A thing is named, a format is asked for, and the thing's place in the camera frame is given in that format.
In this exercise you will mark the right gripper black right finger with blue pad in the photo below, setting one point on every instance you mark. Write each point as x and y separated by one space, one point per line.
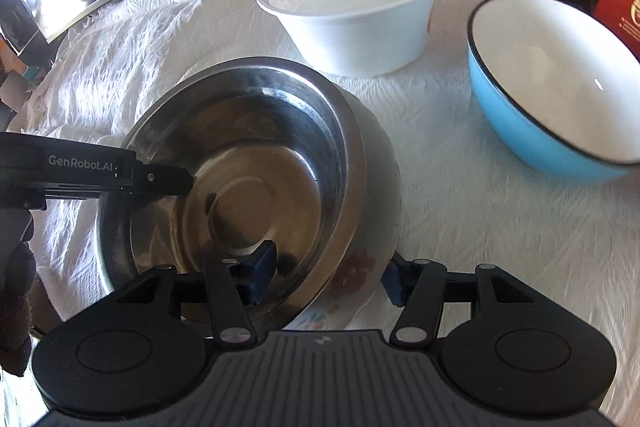
417 287

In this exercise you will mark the stainless steel bowl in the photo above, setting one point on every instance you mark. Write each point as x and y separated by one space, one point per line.
275 151

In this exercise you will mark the blue enamel bowl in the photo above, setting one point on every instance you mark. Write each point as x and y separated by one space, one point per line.
559 88

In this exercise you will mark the white floral shallow bowl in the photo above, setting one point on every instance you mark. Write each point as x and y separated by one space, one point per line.
355 280

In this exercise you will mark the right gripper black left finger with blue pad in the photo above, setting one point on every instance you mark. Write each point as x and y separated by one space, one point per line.
232 285

